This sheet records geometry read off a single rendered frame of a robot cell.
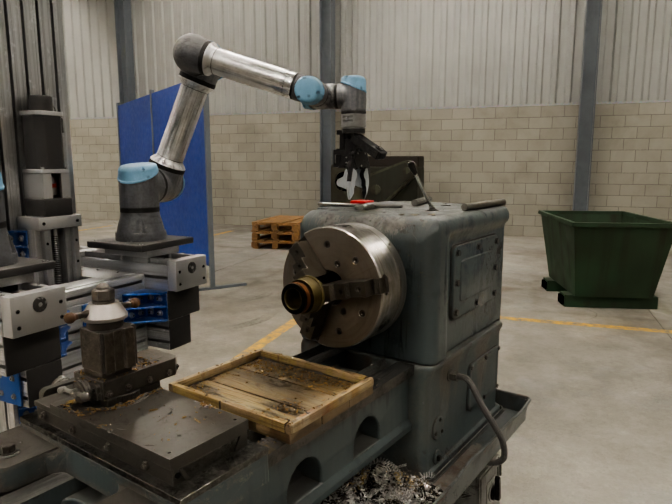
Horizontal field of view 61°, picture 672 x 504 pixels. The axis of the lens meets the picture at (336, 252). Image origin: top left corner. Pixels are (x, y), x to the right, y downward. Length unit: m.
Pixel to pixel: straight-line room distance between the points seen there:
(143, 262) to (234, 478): 0.95
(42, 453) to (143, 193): 0.89
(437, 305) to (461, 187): 9.87
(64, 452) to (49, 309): 0.40
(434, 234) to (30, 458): 0.99
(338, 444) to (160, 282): 0.73
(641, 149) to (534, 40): 2.70
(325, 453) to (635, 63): 10.69
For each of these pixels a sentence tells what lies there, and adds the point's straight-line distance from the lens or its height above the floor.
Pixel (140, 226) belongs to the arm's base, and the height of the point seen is 1.21.
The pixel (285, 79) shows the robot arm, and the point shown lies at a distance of 1.65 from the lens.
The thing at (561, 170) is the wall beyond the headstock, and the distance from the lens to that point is 11.28.
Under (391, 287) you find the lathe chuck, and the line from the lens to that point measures 1.40.
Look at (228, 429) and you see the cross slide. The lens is 0.98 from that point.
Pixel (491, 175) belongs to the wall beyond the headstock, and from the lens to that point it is 11.29.
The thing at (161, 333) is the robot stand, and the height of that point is 0.89.
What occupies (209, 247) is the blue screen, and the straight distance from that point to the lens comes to 6.36.
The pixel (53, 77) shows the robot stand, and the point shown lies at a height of 1.63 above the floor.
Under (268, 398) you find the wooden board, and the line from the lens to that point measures 1.30.
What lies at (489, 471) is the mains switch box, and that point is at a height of 0.43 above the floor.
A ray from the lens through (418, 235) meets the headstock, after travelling 1.47.
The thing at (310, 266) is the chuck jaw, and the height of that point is 1.14.
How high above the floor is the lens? 1.40
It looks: 9 degrees down
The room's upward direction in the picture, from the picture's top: straight up
